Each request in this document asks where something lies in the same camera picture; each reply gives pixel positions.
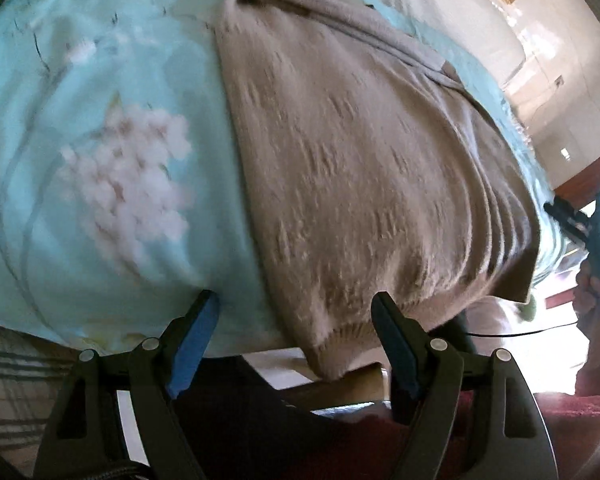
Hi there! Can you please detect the black cable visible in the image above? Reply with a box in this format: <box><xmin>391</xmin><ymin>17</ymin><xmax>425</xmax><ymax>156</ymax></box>
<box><xmin>464</xmin><ymin>321</ymin><xmax>583</xmax><ymax>339</ymax></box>

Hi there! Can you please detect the brown wooden furniture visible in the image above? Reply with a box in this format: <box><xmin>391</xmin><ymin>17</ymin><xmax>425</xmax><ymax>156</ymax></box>
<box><xmin>554</xmin><ymin>151</ymin><xmax>600</xmax><ymax>207</ymax></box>

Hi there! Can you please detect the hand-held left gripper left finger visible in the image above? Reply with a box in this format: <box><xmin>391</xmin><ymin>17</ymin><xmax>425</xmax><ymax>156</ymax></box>
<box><xmin>34</xmin><ymin>290</ymin><xmax>221</xmax><ymax>480</ymax></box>

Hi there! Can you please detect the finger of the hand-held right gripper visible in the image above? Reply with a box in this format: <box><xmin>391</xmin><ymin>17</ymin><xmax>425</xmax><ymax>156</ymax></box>
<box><xmin>544</xmin><ymin>195</ymin><xmax>592</xmax><ymax>247</ymax></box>

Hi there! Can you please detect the teal floral bed sheet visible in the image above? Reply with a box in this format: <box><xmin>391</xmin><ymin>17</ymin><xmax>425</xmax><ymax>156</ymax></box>
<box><xmin>0</xmin><ymin>0</ymin><xmax>573</xmax><ymax>361</ymax></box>

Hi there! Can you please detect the beige knit sweater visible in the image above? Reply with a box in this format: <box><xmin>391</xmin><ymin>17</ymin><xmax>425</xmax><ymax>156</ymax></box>
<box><xmin>212</xmin><ymin>0</ymin><xmax>542</xmax><ymax>382</ymax></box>

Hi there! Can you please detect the wooden bed frame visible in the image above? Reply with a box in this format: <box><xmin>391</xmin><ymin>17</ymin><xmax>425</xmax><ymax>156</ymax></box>
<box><xmin>286</xmin><ymin>364</ymin><xmax>387</xmax><ymax>413</ymax></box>

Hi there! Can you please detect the plaid cloth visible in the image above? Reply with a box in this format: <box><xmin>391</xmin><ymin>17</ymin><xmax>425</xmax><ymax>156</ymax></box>
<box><xmin>0</xmin><ymin>329</ymin><xmax>83</xmax><ymax>478</ymax></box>

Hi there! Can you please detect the dark red cloth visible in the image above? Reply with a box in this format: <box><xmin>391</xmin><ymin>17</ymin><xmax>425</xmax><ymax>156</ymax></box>
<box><xmin>177</xmin><ymin>360</ymin><xmax>600</xmax><ymax>480</ymax></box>

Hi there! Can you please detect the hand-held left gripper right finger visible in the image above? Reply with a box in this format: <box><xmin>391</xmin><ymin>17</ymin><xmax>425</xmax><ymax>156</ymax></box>
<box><xmin>370</xmin><ymin>290</ymin><xmax>561</xmax><ymax>480</ymax></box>

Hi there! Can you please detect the person's right hand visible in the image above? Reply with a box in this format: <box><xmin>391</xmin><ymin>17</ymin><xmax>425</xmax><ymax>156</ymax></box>
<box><xmin>572</xmin><ymin>257</ymin><xmax>600</xmax><ymax>333</ymax></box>

